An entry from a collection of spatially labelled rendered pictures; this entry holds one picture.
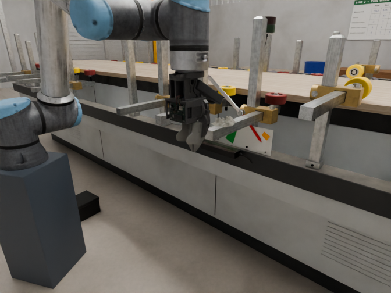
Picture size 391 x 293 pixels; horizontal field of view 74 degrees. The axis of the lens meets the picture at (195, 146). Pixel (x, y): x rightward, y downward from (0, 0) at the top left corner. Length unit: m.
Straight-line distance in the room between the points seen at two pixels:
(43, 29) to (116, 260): 1.15
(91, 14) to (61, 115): 0.77
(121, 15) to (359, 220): 0.90
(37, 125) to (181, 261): 0.97
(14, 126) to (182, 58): 0.85
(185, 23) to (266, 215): 1.07
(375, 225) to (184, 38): 0.80
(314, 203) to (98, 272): 1.10
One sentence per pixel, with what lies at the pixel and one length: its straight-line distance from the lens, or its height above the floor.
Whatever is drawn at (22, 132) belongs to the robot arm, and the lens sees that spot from 1.28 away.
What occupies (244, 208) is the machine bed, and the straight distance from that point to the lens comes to 1.48.
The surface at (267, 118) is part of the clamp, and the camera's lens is 0.97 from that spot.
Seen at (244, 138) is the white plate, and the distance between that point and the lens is 1.04.
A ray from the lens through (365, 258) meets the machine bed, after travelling 1.35.
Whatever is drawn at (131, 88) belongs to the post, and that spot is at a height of 0.86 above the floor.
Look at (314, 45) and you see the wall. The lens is 8.67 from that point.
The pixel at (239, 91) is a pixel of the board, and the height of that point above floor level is 0.89.
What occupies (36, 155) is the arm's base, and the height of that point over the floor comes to 0.64.
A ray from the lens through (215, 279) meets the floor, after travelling 1.46.
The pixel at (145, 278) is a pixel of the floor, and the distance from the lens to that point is 1.48.
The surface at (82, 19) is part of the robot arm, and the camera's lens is 0.63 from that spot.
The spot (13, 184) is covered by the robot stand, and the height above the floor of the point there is 0.56.
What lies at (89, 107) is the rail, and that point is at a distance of 1.92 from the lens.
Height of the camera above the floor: 1.09
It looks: 21 degrees down
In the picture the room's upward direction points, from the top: straight up
